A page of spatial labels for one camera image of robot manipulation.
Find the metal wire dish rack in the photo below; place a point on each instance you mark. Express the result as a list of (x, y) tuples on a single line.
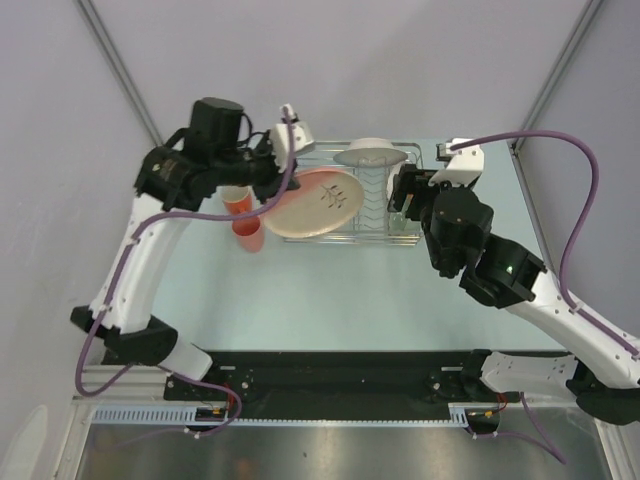
[(370, 224)]

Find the left aluminium frame post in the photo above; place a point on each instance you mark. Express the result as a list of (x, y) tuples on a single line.
[(121, 73)]

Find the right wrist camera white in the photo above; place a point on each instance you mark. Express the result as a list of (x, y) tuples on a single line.
[(461, 166)]

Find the right aluminium frame post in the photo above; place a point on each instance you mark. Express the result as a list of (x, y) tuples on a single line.
[(567, 54)]

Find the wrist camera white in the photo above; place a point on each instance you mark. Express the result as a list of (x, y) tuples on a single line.
[(290, 136), (461, 166)]

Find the pink cream leaf plate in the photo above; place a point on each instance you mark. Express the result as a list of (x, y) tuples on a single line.
[(327, 199)]

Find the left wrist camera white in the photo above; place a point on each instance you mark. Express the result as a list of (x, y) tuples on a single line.
[(290, 136)]

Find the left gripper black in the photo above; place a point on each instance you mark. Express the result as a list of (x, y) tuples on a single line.
[(276, 181)]

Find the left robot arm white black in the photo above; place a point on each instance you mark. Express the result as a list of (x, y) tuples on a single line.
[(174, 180)]

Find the white ribbed plate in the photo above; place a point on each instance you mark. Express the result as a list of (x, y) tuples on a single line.
[(370, 153)]

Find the white orange small bowl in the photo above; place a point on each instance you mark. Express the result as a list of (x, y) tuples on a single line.
[(391, 181)]

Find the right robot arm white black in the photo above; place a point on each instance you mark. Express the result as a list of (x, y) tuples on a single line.
[(600, 370)]

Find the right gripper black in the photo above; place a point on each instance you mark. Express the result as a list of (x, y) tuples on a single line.
[(412, 180)]

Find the aluminium frame post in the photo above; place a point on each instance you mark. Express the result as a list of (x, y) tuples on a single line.
[(567, 54), (121, 73)]

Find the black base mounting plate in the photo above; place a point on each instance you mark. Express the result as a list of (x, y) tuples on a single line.
[(344, 386)]

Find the green ceramic bowl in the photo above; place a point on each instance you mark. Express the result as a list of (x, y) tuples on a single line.
[(399, 225)]

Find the orange mug white inside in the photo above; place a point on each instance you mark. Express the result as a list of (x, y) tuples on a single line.
[(236, 199)]

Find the pink plastic cup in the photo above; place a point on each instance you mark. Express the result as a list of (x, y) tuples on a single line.
[(249, 234)]

